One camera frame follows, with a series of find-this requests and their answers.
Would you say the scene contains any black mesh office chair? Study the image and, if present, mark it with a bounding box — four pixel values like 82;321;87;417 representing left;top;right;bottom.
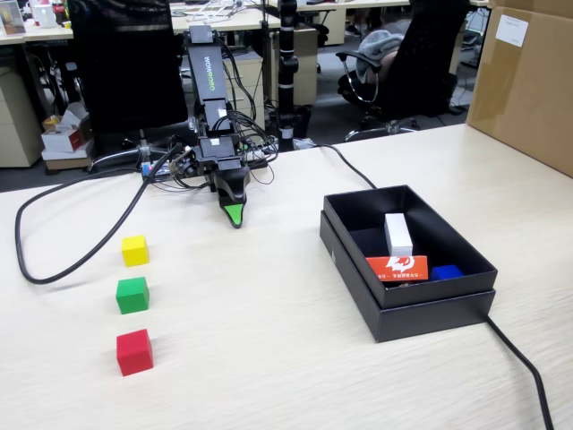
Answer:
65;0;201;174

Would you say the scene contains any white rectangular box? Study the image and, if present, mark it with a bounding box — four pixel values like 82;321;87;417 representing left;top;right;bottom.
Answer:
383;212;414;259

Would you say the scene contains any orange printed card box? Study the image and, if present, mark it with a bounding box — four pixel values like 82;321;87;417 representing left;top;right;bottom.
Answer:
365;254;431;284

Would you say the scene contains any black stand pole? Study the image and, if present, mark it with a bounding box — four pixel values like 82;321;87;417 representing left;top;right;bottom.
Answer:
268;0;311;152

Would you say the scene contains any black cardboard box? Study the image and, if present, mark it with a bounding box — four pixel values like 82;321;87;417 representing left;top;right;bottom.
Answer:
322;184;500;310

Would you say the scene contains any yellow wooden cube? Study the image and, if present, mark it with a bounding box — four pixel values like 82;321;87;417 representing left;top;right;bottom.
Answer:
121;234;150;268

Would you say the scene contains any thick black camera cable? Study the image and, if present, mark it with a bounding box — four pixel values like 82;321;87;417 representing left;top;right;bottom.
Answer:
14;142;187;285

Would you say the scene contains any blue wooden cube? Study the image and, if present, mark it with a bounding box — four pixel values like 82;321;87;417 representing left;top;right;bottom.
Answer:
430;263;465;282

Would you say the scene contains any red wooden cube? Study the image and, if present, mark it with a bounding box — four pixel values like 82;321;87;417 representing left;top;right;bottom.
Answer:
115;328;155;377

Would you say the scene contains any thin black looped wire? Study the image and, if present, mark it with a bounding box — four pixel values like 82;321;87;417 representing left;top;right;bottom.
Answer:
244;149;278;186

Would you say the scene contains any white and red carton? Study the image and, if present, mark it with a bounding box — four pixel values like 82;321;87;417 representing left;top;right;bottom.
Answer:
40;101;92;154

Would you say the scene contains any beige drawer cabinet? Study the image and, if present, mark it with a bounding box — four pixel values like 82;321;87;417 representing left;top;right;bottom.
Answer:
0;66;45;169
293;28;321;107
222;51;266;132

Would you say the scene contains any black open box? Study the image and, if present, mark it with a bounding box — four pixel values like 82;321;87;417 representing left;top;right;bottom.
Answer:
319;210;497;345

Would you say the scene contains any clear acrylic sign holder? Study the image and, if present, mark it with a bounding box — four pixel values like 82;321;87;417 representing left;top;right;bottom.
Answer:
0;0;28;37

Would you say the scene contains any grey jacket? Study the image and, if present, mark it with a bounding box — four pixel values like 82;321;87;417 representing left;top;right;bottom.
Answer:
357;18;413;77

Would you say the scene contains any blue controller circuit board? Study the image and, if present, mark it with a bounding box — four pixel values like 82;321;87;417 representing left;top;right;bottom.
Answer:
141;160;211;187

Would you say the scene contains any black chrome-armed office chair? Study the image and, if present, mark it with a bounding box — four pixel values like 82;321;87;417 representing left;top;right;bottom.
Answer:
335;0;471;142

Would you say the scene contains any light wooden office desk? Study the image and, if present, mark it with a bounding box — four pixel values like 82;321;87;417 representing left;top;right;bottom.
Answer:
0;4;270;47

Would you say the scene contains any large brown cardboard box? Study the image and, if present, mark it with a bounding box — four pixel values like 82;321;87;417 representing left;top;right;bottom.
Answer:
465;0;573;178

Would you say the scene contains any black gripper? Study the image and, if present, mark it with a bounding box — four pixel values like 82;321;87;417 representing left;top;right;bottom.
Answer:
199;136;250;230

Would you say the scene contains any green wooden cube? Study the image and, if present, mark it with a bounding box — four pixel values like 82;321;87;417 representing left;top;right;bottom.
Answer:
115;276;150;315

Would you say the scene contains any thick black power cable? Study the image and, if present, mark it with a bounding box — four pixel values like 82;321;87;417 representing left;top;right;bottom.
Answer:
293;142;556;430

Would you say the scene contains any white folding stand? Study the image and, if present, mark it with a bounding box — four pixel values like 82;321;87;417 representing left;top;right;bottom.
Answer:
184;1;246;24

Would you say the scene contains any flat brown carton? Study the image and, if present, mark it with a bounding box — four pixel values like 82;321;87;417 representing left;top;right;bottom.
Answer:
43;150;94;172

